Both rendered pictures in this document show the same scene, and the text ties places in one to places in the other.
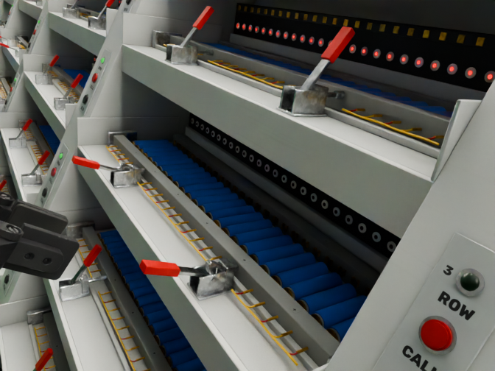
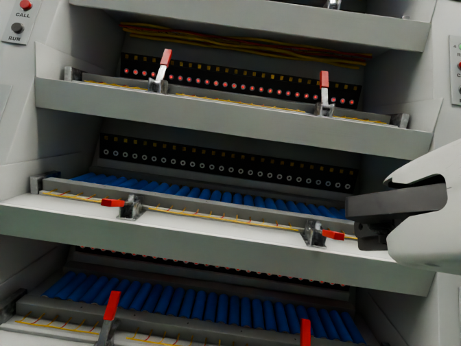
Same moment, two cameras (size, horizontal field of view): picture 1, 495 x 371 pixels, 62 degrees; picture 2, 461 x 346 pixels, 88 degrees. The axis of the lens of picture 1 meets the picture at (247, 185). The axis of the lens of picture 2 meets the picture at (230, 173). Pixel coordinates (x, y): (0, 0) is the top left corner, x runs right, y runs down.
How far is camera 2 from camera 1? 0.45 m
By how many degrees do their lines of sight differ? 52
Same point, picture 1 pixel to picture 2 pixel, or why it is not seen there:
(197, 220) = (251, 209)
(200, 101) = (228, 121)
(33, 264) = not seen: hidden behind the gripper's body
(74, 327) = not seen: outside the picture
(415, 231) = not seen: hidden behind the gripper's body
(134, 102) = (48, 141)
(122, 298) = (164, 321)
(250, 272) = (323, 219)
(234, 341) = (367, 253)
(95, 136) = (14, 186)
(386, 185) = (410, 140)
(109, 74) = (23, 110)
